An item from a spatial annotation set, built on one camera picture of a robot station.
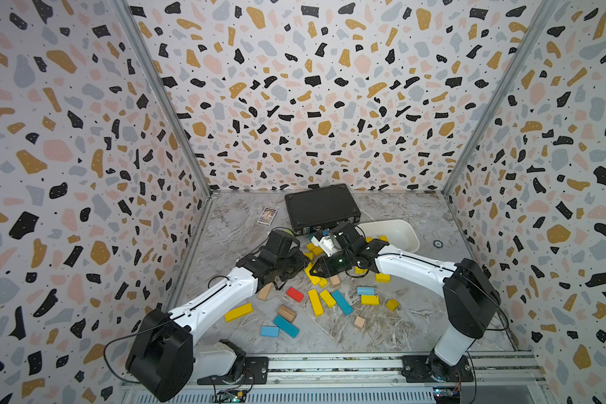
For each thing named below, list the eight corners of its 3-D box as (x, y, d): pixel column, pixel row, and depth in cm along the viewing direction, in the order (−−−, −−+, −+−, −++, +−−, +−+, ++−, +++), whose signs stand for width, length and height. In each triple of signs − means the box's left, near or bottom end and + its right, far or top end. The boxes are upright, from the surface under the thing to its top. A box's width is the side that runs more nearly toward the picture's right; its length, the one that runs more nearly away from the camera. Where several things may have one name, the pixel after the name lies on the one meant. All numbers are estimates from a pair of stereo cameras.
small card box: (257, 222, 112) (257, 219, 111) (265, 209, 117) (264, 206, 116) (269, 225, 111) (269, 222, 110) (277, 212, 116) (276, 209, 115)
